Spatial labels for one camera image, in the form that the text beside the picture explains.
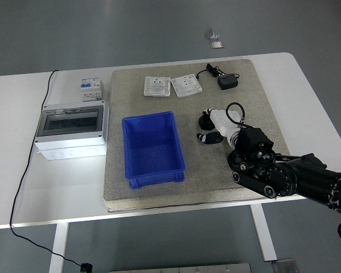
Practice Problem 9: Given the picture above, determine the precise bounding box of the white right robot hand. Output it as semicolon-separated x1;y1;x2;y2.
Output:
196;106;242;147

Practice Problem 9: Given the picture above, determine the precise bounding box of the small black hex nut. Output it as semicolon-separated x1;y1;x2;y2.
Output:
198;112;217;131

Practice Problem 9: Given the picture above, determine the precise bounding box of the blue plastic box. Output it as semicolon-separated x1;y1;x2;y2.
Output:
121;110;186;190

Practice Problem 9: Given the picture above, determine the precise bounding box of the grey distribution box clear lid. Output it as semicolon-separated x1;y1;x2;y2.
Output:
34;100;110;161

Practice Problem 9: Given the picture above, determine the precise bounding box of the black power adapter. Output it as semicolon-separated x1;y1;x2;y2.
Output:
217;74;239;91

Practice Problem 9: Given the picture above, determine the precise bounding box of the grey-brown mat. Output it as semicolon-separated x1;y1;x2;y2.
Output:
103;59;290;213

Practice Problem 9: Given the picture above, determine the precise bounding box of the white square socket panel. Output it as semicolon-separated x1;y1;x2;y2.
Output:
143;76;172;98

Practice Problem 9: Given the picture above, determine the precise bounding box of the white table leg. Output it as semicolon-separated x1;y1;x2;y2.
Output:
48;223;70;273
249;204;278;262

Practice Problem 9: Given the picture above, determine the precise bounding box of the white blue circuit breaker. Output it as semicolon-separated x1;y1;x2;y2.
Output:
80;78;105;102

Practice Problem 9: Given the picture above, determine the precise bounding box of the grey metal bar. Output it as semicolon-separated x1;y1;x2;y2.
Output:
109;262;251;273

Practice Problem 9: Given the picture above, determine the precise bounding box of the grey metal floor plate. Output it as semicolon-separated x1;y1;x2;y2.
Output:
271;258;299;273

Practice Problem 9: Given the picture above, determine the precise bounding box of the white socket panel with switch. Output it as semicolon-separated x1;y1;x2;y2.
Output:
170;73;203;98

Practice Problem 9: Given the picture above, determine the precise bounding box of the black adapter cord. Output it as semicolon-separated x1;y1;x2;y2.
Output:
196;63;240;81

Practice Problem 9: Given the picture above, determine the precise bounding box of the long black cable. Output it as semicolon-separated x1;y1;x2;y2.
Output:
10;69;83;267

